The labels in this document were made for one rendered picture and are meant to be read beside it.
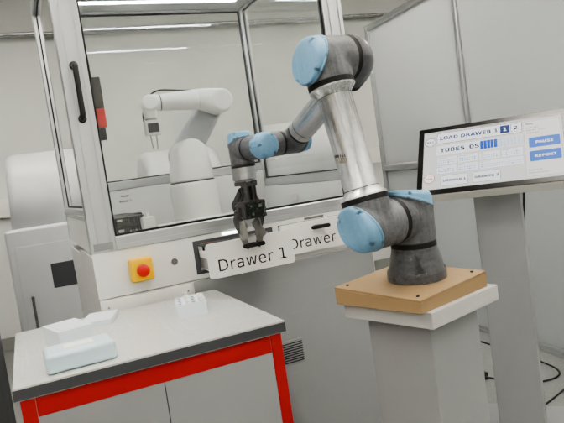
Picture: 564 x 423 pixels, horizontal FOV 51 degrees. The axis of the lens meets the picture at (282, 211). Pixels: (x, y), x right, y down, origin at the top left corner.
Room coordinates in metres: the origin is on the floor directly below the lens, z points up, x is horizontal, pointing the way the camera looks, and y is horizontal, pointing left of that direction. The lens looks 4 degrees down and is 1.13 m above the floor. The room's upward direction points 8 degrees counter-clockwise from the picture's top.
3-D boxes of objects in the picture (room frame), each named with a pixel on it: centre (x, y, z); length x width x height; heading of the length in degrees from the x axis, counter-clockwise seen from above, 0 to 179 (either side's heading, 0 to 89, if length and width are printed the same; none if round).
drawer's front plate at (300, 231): (2.14, -0.12, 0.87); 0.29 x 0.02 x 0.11; 113
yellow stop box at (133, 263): (1.87, 0.47, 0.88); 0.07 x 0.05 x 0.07; 113
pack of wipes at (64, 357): (1.32, 0.50, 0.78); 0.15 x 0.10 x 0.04; 116
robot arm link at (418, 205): (1.49, -0.32, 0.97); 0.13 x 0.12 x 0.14; 126
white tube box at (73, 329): (1.50, 0.59, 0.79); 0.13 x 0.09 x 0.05; 39
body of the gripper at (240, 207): (1.84, 0.10, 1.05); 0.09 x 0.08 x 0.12; 23
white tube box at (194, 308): (1.67, 0.30, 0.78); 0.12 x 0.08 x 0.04; 12
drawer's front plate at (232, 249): (1.88, 0.12, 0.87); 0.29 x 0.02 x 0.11; 113
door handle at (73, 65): (1.83, 0.56, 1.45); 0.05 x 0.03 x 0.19; 23
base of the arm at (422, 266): (1.50, -0.32, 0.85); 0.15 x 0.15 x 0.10
